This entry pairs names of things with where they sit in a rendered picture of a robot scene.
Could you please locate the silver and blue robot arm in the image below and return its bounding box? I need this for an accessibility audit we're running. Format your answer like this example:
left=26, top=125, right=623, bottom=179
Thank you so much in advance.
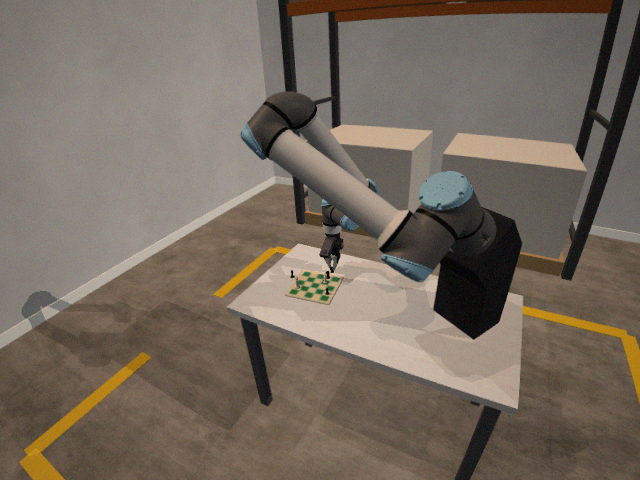
left=240, top=92, right=497, bottom=282

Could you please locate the green and cream chessboard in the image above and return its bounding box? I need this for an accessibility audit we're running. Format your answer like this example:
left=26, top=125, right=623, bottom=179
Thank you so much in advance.
left=285, top=269, right=344, bottom=305

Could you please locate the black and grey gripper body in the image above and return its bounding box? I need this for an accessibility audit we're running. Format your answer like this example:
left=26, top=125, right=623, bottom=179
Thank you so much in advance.
left=325, top=233, right=343, bottom=256

